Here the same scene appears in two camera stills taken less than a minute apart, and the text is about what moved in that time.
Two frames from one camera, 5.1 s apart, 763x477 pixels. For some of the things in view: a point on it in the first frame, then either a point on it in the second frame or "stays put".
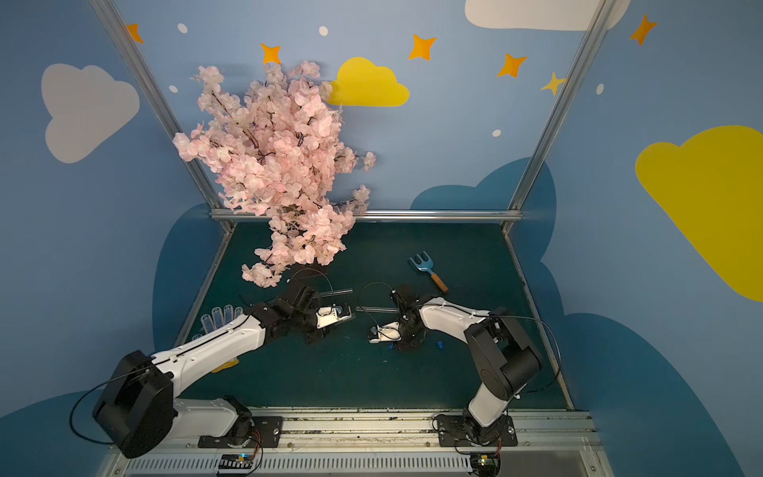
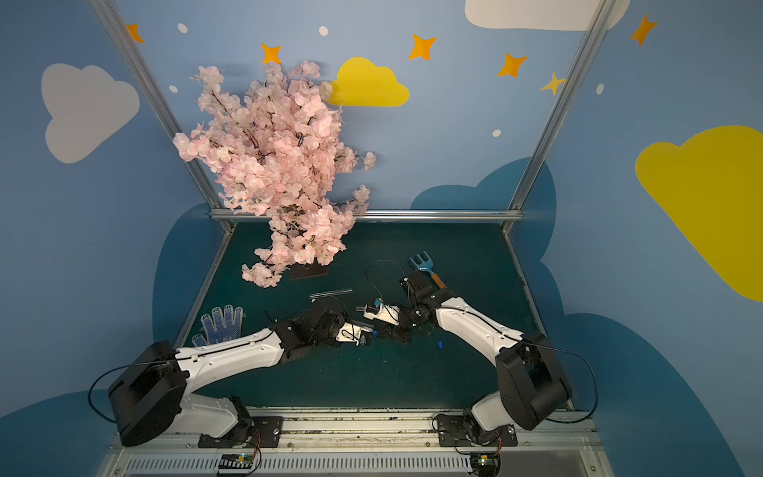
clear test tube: [340, 292] stays put
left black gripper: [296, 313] -> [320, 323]
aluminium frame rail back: [227, 216] stays put
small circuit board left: [235, 461] stays put
